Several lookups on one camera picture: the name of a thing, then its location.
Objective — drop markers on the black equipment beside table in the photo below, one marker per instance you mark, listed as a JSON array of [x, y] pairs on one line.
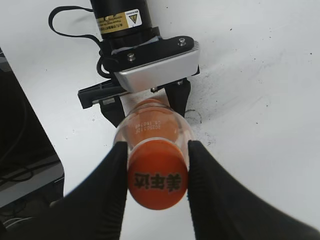
[[31, 174]]

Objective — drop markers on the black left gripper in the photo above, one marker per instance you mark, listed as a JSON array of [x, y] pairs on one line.
[[114, 42]]

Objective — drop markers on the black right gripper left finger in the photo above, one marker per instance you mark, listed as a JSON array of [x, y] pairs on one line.
[[94, 210]]

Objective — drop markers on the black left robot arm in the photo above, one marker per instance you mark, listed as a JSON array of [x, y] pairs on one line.
[[122, 14]]

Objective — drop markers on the orange bottle cap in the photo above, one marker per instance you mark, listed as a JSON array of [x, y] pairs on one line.
[[157, 174]]

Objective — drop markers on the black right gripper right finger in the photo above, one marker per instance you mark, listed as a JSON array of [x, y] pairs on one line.
[[223, 209]]

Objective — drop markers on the orange soda plastic bottle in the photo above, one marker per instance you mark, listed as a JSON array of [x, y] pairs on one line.
[[152, 119]]

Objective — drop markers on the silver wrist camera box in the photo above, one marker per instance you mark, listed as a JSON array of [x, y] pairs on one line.
[[158, 63]]

